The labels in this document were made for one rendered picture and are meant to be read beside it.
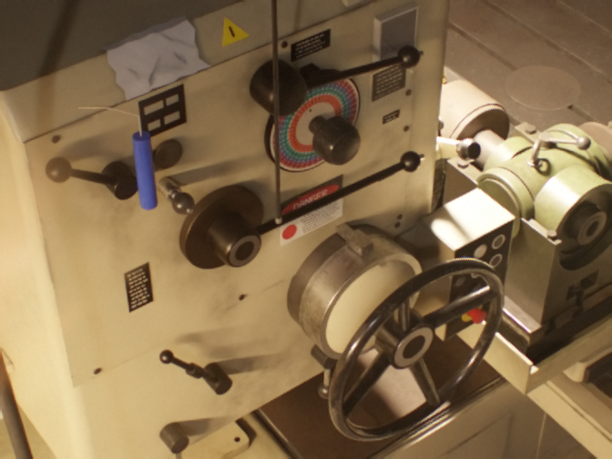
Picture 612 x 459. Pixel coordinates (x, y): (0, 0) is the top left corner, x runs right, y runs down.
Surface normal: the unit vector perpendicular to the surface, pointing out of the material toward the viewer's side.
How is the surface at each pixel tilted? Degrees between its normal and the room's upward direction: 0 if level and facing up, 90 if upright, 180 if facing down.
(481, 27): 0
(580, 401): 0
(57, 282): 90
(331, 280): 37
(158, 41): 56
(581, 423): 90
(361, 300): 65
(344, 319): 80
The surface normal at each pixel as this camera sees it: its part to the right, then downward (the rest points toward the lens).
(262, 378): 0.59, 0.55
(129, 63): 0.39, 0.05
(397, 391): 0.00, -0.73
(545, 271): -0.81, 0.40
